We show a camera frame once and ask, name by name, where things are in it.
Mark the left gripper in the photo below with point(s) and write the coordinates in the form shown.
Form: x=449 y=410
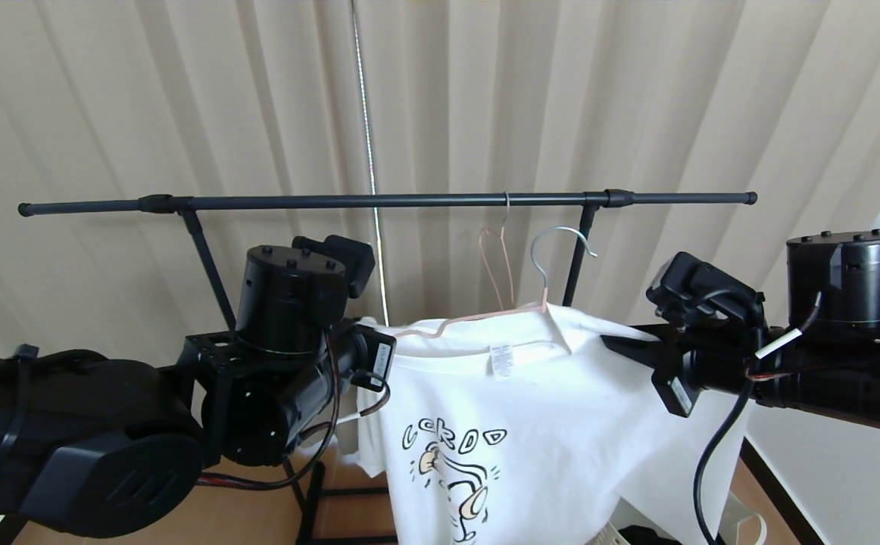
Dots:
x=273 y=416

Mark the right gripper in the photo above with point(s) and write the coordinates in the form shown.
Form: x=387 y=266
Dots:
x=826 y=378

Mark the white printed garment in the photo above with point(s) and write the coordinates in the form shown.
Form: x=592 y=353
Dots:
x=561 y=424

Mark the pink clothes hanger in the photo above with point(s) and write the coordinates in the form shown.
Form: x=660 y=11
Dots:
x=544 y=295
x=507 y=212

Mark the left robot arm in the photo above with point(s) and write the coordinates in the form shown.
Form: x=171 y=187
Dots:
x=69 y=424

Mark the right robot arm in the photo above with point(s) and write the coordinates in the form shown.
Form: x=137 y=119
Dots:
x=845 y=280

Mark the black clothes rack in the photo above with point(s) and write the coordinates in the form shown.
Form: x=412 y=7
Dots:
x=334 y=202

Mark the white laundry basket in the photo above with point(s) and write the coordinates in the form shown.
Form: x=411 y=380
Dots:
x=606 y=539

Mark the black garment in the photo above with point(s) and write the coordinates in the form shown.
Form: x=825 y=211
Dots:
x=648 y=537

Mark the beige curtain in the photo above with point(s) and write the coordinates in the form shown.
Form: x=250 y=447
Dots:
x=145 y=98

